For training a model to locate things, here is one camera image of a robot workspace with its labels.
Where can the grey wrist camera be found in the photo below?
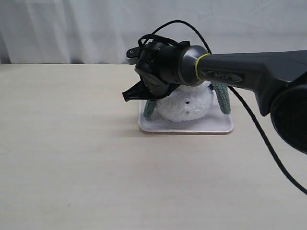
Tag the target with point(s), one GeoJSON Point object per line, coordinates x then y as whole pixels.
{"type": "Point", "coordinates": [132, 55]}

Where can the white plush snowman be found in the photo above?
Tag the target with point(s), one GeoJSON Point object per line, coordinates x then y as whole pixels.
{"type": "Point", "coordinates": [186, 103]}

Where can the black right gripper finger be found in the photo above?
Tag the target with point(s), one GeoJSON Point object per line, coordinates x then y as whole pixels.
{"type": "Point", "coordinates": [164, 91]}
{"type": "Point", "coordinates": [137, 92]}

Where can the white rectangular tray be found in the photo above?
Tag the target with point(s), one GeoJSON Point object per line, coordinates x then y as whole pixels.
{"type": "Point", "coordinates": [214, 123]}

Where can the green knitted scarf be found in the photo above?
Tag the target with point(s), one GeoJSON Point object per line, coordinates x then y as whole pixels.
{"type": "Point", "coordinates": [220, 91]}

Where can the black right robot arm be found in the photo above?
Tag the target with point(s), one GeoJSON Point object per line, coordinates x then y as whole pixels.
{"type": "Point", "coordinates": [277, 79]}

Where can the white backdrop curtain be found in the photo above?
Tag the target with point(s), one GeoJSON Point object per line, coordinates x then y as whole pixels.
{"type": "Point", "coordinates": [100, 31]}

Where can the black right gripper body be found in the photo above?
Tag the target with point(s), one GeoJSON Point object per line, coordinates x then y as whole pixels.
{"type": "Point", "coordinates": [163, 64]}

